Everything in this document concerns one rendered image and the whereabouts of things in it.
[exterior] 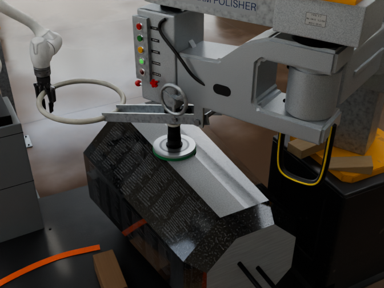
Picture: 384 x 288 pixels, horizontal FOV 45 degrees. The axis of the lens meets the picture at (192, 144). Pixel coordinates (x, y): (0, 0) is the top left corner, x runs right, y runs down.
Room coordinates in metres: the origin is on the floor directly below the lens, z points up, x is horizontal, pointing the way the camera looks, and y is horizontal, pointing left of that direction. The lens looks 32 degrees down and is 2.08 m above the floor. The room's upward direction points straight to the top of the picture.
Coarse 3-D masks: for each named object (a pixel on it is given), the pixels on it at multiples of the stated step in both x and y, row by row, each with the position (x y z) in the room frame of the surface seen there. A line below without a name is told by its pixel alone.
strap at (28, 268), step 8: (88, 248) 2.08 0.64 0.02; (96, 248) 2.08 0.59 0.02; (56, 256) 2.02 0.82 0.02; (64, 256) 2.02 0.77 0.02; (32, 264) 1.95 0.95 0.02; (40, 264) 1.95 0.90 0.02; (16, 272) 1.89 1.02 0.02; (24, 272) 1.89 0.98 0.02; (0, 280) 1.83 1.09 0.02; (8, 280) 1.83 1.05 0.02
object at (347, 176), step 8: (376, 136) 2.16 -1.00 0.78; (376, 144) 2.08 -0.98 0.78; (320, 152) 2.00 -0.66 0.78; (336, 152) 2.00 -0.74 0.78; (344, 152) 2.00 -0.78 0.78; (352, 152) 2.00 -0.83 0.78; (368, 152) 2.00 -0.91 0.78; (376, 152) 2.00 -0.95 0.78; (320, 160) 1.95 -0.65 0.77; (376, 160) 1.93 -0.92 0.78; (376, 168) 1.86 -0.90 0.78; (336, 176) 1.84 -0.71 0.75; (344, 176) 1.80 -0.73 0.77; (352, 176) 1.79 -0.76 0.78; (360, 176) 1.80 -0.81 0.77; (368, 176) 1.83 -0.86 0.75
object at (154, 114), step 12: (120, 108) 2.23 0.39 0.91; (132, 108) 2.18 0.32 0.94; (144, 108) 2.13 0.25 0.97; (156, 108) 2.09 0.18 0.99; (192, 108) 1.96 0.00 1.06; (108, 120) 2.14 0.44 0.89; (120, 120) 2.09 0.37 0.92; (132, 120) 2.04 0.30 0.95; (144, 120) 1.99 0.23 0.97; (156, 120) 1.95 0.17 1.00; (168, 120) 1.90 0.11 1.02; (180, 120) 1.86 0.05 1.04; (192, 120) 1.83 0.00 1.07; (204, 120) 1.79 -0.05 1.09
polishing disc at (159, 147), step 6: (162, 138) 2.02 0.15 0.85; (186, 138) 2.02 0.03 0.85; (156, 144) 1.97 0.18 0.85; (162, 144) 1.97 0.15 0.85; (186, 144) 1.97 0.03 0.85; (192, 144) 1.97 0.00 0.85; (156, 150) 1.91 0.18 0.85; (162, 150) 1.91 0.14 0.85; (168, 150) 1.91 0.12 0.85; (174, 150) 1.91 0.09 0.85; (180, 150) 1.91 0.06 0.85; (186, 150) 1.91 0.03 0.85; (192, 150) 1.91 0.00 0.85; (162, 156) 1.87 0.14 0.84; (168, 156) 1.86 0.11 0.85; (174, 156) 1.86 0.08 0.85; (180, 156) 1.86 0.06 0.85; (186, 156) 1.88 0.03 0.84
